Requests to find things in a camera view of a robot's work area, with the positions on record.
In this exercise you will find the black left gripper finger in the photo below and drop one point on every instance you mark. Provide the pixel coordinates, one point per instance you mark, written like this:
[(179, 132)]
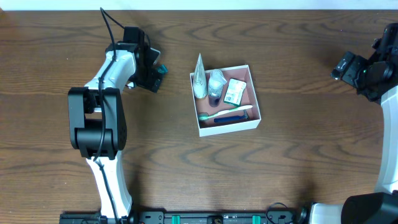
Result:
[(150, 79), (152, 56)]

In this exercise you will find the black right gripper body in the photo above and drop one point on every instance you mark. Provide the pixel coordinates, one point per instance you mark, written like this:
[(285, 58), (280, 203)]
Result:
[(354, 70)]

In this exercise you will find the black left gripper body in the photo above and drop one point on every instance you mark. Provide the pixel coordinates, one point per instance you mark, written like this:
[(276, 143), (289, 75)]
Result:
[(150, 81)]

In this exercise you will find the Colgate toothpaste tube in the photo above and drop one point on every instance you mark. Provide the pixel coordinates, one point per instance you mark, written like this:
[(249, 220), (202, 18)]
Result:
[(162, 69)]

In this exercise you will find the white Pantene conditioner tube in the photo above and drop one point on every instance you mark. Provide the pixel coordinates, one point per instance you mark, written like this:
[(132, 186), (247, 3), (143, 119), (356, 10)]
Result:
[(199, 80)]

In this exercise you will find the green white toothbrush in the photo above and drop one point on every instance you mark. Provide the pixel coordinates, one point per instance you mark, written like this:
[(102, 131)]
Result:
[(204, 116)]

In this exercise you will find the clear purple soap pump bottle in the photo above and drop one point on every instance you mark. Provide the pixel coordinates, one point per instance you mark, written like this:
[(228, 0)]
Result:
[(215, 87)]

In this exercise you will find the green white soap bar box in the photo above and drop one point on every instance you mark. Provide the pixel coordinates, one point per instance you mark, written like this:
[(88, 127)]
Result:
[(234, 93)]

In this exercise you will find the blue disposable razor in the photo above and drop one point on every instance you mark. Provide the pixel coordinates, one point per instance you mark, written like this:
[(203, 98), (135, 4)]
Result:
[(232, 118)]

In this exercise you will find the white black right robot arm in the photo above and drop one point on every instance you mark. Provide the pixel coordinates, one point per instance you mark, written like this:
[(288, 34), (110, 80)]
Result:
[(375, 78)]

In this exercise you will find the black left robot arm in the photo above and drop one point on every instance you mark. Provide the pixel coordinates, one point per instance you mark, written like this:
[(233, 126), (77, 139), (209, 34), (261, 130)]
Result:
[(98, 127)]

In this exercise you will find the white box pink interior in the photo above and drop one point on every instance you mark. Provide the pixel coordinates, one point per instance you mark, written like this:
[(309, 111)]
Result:
[(201, 106)]

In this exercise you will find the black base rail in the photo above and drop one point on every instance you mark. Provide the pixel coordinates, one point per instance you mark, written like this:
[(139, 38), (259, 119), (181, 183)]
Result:
[(277, 213)]

